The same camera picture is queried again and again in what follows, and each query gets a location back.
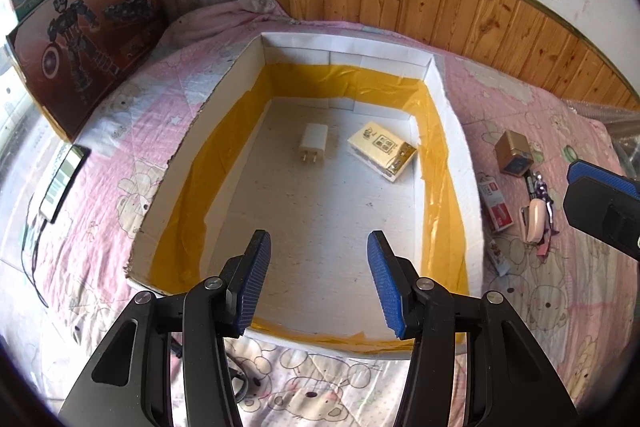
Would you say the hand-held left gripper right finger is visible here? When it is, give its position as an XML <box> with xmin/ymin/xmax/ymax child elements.
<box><xmin>366</xmin><ymin>230</ymin><xmax>583</xmax><ymax>427</ymax></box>

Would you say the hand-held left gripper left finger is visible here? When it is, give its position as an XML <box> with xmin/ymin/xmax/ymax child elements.
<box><xmin>59</xmin><ymin>229</ymin><xmax>272</xmax><ymax>427</ymax></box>

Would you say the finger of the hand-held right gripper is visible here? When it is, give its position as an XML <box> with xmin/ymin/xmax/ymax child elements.
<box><xmin>562</xmin><ymin>159</ymin><xmax>640</xmax><ymax>260</ymax></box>

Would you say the purple and silver toy figure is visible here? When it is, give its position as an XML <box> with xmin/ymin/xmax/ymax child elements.
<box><xmin>527</xmin><ymin>172</ymin><xmax>557</xmax><ymax>233</ymax></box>

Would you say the pink stapler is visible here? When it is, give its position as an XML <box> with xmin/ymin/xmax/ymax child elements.
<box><xmin>521</xmin><ymin>199</ymin><xmax>548</xmax><ymax>243</ymax></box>

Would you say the gold square tin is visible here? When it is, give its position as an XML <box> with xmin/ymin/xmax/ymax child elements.
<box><xmin>495</xmin><ymin>130</ymin><xmax>536</xmax><ymax>178</ymax></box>

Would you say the red and white small box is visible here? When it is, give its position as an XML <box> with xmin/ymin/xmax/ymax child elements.
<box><xmin>477</xmin><ymin>174</ymin><xmax>516</xmax><ymax>233</ymax></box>

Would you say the small printed packet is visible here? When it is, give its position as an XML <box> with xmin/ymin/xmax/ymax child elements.
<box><xmin>487</xmin><ymin>239</ymin><xmax>513</xmax><ymax>278</ymax></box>

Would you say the pink bear printed blanket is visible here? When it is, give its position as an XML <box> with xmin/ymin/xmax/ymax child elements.
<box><xmin>20</xmin><ymin>0</ymin><xmax>640</xmax><ymax>427</ymax></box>

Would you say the small yellow printed box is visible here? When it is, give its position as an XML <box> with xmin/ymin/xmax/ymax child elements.
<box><xmin>347</xmin><ymin>120</ymin><xmax>418</xmax><ymax>182</ymax></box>

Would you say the white charger plug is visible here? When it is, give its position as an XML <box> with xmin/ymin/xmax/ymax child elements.
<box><xmin>298</xmin><ymin>123</ymin><xmax>327</xmax><ymax>165</ymax></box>

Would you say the black smartphone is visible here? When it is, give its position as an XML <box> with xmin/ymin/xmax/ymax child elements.
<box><xmin>39</xmin><ymin>144</ymin><xmax>92</xmax><ymax>224</ymax></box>

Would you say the robot toy box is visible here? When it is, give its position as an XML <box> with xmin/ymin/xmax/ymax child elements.
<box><xmin>6</xmin><ymin>0</ymin><xmax>166</xmax><ymax>142</ymax></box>

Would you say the black cable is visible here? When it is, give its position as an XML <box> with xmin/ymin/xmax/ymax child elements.
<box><xmin>20</xmin><ymin>187</ymin><xmax>53</xmax><ymax>310</ymax></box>

